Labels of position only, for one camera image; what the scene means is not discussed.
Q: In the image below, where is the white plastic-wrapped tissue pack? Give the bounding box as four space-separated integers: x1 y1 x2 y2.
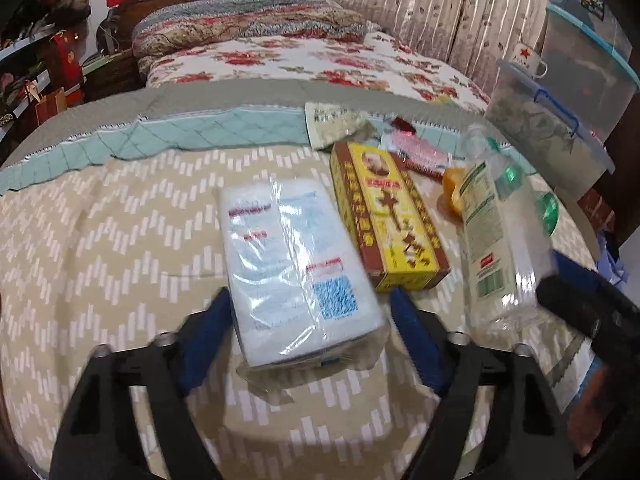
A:
218 175 391 373

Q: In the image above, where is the yellow and brown cardboard box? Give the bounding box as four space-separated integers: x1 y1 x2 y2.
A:
329 141 452 293

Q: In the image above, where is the clear plastic bottle green label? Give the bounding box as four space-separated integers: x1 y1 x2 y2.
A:
460 122 556 331

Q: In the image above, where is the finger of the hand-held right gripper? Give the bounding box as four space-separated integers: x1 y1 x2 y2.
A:
550 251 616 293
536 274 640 356

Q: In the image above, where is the dark wooden nightstand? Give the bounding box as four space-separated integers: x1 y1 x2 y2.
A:
82 52 143 103

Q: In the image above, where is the patchwork floral quilt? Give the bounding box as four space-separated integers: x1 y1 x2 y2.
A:
131 0 383 58

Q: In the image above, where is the beige leaf-print curtain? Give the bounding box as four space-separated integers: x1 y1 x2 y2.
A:
315 0 551 91

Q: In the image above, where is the clear storage box blue latch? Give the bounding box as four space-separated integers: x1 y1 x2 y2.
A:
482 57 617 201

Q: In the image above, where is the white red floral bedsheet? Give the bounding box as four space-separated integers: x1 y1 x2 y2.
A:
137 30 493 106

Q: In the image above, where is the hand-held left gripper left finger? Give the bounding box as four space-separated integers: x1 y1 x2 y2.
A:
47 287 236 480

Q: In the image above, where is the clear storage box teal lid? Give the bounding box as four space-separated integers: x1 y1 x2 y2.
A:
542 4 640 136

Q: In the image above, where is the white enamel mug red star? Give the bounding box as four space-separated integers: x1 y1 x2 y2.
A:
515 42 548 78

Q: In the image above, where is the pink plastic wrapper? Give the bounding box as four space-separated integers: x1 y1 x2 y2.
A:
382 127 453 171

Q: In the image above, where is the cluttered dark shelf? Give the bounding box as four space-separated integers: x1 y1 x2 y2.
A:
0 0 93 141

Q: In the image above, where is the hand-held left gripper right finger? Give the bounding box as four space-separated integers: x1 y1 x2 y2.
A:
390 286 576 480

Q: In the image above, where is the beige chevron blanket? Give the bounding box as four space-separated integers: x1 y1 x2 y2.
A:
0 80 601 480

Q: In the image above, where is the person's right hand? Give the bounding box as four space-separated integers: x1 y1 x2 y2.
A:
567 395 608 461

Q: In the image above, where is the beige printed packet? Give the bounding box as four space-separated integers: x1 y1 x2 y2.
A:
305 102 376 151

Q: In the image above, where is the blue patterned garment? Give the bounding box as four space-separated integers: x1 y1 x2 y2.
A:
597 232 631 281

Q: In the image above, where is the small orange object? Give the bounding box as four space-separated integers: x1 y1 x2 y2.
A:
442 166 473 218

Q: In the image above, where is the brown paper bag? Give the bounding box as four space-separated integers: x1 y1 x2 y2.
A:
34 87 68 126

